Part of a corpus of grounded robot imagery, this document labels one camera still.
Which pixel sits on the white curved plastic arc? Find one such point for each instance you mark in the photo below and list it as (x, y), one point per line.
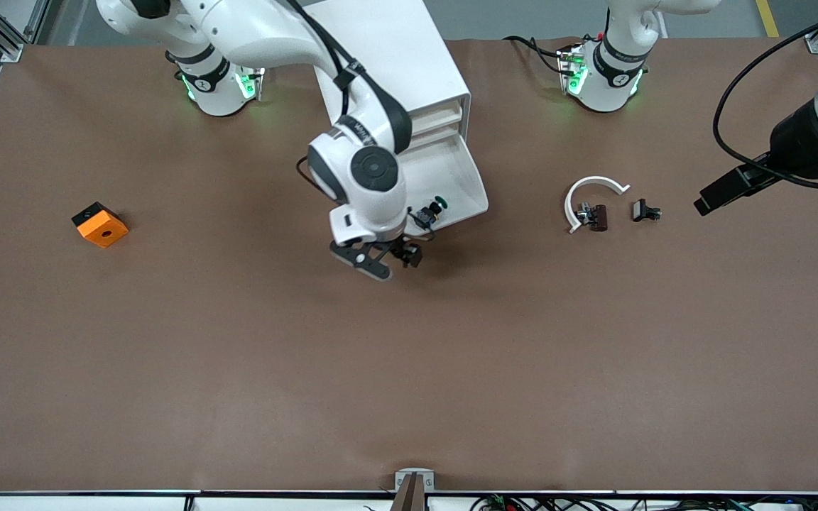
(593, 179)

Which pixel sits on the dark brown small component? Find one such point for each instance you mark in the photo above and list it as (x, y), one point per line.
(599, 218)

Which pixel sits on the grey table edge bracket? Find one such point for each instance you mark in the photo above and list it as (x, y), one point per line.
(415, 473)

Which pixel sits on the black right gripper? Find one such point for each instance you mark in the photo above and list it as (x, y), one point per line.
(407, 250)

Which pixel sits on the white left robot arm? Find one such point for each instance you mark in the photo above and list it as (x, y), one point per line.
(608, 85)

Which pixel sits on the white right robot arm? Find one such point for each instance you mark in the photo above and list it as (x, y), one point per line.
(274, 35)

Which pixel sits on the small black clip component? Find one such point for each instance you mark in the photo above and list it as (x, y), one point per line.
(640, 210)

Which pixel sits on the orange and black box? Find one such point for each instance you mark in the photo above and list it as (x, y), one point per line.
(104, 231)

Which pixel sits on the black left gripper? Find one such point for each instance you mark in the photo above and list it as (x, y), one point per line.
(792, 147)

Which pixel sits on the green push button switch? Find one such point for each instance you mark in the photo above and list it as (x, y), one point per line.
(429, 213)

